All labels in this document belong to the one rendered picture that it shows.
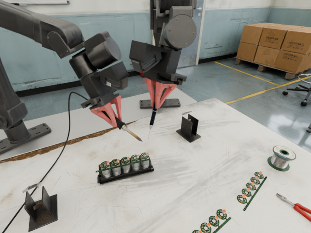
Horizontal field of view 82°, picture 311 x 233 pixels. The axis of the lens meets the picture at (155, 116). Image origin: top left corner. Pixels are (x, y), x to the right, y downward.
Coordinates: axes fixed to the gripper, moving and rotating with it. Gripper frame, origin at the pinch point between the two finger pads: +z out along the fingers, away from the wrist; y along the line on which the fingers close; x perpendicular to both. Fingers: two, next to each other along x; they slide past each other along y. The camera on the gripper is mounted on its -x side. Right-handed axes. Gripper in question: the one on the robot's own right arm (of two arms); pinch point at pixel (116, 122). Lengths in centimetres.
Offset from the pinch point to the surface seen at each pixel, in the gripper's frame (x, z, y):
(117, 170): 1.0, 11.3, -7.4
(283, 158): -36, 30, 18
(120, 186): 1.4, 15.8, -8.9
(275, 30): -39, 41, 359
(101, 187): 5.3, 13.7, -11.8
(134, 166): -1.9, 13.2, -3.8
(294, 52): -58, 84, 339
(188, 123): -9.8, 14.5, 20.1
